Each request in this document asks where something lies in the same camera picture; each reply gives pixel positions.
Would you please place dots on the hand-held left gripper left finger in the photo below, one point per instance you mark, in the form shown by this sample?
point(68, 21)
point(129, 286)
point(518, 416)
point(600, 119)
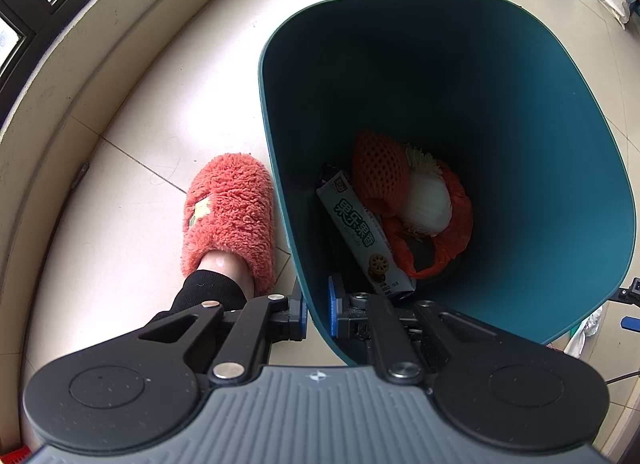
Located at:
point(300, 316)

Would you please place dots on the red plastic bag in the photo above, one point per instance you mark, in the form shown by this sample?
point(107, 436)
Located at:
point(460, 209)

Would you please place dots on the orange fluffy slipper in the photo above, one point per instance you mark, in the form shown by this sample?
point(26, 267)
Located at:
point(225, 209)

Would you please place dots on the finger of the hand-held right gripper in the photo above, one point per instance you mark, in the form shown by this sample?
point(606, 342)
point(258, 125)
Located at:
point(631, 323)
point(631, 290)

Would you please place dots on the white yellow napa cabbage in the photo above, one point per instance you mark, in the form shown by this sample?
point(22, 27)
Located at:
point(425, 204)

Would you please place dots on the red plastic object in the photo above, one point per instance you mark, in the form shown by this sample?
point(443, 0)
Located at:
point(15, 455)

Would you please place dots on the printed snack box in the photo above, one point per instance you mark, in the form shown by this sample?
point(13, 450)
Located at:
point(360, 229)

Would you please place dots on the black window frame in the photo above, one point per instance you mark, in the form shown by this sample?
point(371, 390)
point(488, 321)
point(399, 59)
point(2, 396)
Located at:
point(30, 24)

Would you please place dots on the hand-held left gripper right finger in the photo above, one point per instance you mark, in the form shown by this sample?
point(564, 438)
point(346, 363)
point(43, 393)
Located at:
point(333, 306)

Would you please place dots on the orange foam fruit net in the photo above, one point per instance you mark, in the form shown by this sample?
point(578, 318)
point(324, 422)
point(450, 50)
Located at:
point(380, 169)

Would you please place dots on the person's leg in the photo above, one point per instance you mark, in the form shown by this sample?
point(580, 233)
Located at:
point(210, 289)

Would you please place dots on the dark teal trash bin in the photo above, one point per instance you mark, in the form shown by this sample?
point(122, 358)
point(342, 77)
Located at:
point(500, 144)

